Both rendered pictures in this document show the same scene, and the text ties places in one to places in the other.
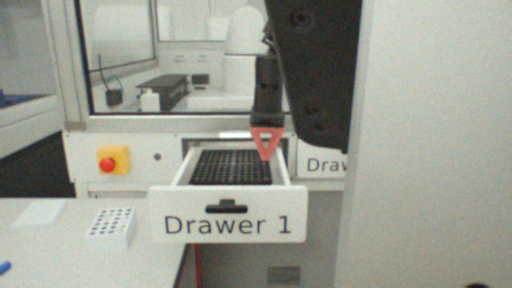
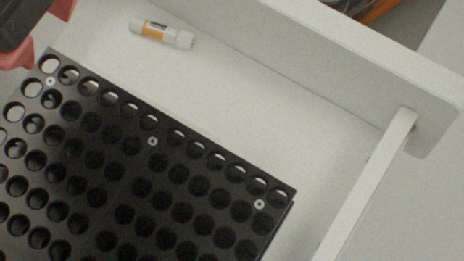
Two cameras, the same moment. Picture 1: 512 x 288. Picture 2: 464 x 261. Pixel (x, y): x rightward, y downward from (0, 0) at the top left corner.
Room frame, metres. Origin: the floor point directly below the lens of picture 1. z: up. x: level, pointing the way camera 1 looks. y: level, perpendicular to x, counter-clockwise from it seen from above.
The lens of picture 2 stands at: (0.76, 0.17, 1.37)
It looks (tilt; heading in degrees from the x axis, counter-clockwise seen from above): 72 degrees down; 216
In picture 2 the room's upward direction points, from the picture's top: 4 degrees counter-clockwise
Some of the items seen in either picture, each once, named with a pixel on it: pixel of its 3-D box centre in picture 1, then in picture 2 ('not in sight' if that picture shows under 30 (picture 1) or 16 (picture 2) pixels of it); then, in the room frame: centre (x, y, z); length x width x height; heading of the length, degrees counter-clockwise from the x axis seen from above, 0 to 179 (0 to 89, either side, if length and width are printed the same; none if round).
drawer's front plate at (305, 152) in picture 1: (349, 157); not in sight; (0.88, -0.26, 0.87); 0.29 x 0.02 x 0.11; 91
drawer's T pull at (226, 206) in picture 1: (226, 205); not in sight; (0.54, 0.05, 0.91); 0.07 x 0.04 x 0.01; 91
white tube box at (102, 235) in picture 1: (112, 228); not in sight; (0.67, 0.32, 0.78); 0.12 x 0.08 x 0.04; 9
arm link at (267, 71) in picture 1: (269, 69); not in sight; (0.67, -0.03, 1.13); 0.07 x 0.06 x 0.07; 1
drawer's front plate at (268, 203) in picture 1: (228, 214); (246, 18); (0.56, 0.05, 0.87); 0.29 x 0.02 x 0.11; 91
